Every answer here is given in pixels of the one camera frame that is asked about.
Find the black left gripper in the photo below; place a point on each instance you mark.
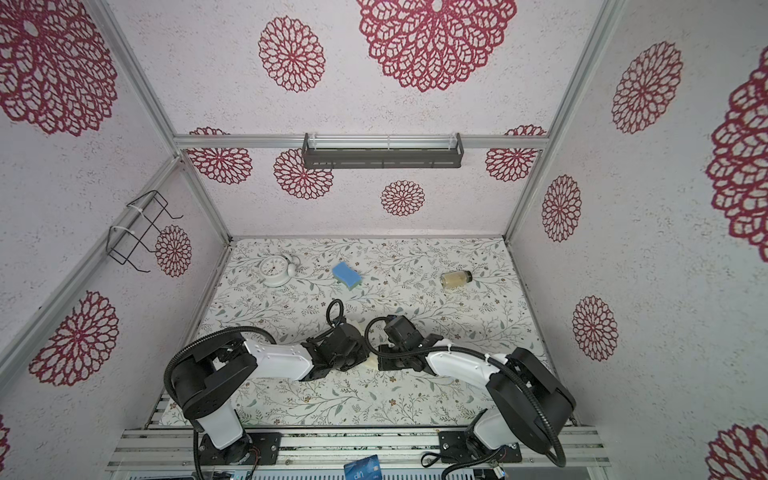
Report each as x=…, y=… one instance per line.
x=363, y=350

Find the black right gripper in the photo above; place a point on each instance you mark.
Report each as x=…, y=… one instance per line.
x=388, y=361

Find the cream square paper sheet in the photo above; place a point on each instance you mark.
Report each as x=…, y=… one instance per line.
x=371, y=363

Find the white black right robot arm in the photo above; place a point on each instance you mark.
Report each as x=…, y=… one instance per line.
x=530, y=405

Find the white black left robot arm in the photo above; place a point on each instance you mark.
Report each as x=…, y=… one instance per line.
x=202, y=377

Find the blue yellow sponge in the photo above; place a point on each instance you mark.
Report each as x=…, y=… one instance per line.
x=346, y=275

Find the glass jar with black lid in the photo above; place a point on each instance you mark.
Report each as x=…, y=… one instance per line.
x=455, y=279

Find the white alarm clock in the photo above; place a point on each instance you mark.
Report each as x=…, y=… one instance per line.
x=278, y=270

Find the blue card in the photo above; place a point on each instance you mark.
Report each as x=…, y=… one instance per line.
x=367, y=468

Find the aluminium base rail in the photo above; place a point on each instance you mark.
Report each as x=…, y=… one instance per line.
x=324, y=450

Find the black wire wall basket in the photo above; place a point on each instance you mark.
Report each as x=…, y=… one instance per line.
x=123, y=241

